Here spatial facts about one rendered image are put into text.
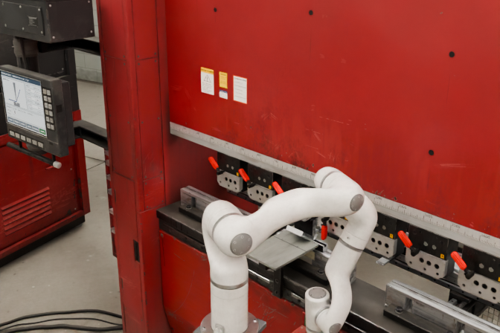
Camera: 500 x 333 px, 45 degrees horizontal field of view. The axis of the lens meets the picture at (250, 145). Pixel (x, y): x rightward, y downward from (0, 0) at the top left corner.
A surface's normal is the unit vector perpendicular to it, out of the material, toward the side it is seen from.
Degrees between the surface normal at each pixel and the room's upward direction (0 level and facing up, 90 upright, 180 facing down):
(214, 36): 90
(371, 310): 0
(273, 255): 0
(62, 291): 0
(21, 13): 90
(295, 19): 90
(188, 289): 90
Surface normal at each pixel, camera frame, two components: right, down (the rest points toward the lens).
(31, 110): -0.64, 0.26
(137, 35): 0.71, 0.25
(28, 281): 0.00, -0.94
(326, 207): -0.25, 0.43
